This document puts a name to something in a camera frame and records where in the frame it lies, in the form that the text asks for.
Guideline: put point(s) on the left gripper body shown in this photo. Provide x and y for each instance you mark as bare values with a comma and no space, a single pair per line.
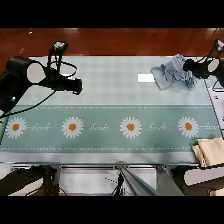
73,86

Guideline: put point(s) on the grey-blue T-shirt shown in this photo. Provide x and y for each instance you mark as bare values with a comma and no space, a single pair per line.
171,74

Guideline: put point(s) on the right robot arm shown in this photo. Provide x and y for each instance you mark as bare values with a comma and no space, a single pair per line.
202,69

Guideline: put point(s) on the beige garment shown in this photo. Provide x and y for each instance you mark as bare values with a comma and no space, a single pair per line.
211,151

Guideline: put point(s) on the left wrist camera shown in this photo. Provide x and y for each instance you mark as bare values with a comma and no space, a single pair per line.
58,46

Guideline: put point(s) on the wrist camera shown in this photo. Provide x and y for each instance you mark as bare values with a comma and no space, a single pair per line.
58,46
218,45

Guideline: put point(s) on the silver frame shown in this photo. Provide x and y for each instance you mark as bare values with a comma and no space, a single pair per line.
141,185

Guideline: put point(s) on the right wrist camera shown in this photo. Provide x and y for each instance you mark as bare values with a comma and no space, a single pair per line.
218,45

